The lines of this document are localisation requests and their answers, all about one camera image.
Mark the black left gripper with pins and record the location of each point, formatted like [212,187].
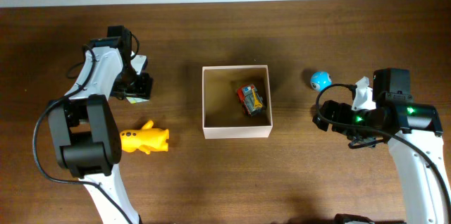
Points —
[144,89]

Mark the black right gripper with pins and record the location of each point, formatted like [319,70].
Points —
[342,110]

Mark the multicoloured puzzle cube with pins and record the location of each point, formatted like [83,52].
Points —
[135,100]

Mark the blue toy ball with eye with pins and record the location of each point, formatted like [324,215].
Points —
[320,80]

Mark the yellow rubber toy animal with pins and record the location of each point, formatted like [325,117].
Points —
[147,139]

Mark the red grey toy truck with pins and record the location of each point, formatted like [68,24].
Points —
[252,103]

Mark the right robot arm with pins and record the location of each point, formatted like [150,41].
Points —
[383,112]

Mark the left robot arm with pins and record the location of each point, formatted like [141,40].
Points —
[84,133]

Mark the white square cardboard box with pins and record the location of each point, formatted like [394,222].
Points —
[222,115]

